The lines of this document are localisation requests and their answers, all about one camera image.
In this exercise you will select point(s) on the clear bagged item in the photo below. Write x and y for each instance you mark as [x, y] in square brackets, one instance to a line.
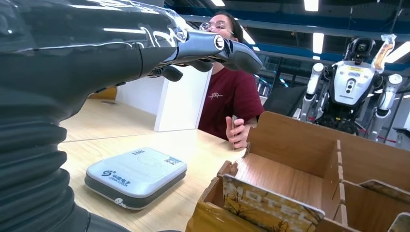
[382, 52]

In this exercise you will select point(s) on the patterned ID card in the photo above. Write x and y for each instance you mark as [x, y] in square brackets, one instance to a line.
[234, 121]

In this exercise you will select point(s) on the stepped wooden card rack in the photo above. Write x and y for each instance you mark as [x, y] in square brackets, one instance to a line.
[104, 93]

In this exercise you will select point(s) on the person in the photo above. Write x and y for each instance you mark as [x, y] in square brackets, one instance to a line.
[229, 96]

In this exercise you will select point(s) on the black office chair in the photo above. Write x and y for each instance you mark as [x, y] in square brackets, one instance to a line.
[283, 101]

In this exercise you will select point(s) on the white desk shelf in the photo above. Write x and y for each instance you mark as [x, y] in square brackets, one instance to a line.
[179, 102]

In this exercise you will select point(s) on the clear-framed eyeglasses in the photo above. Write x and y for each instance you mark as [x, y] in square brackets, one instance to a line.
[217, 25]

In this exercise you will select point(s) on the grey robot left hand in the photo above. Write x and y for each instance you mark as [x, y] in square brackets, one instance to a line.
[80, 48]

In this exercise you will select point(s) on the wooden compartment box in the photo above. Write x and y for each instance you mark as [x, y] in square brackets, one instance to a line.
[288, 153]

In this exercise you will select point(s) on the ceiling light panel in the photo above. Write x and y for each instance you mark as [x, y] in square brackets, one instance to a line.
[311, 5]
[318, 43]

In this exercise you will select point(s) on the grey white card reader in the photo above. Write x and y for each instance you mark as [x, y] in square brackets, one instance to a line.
[137, 174]

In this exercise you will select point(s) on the white humanoid robot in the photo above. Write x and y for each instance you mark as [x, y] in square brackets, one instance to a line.
[350, 83]

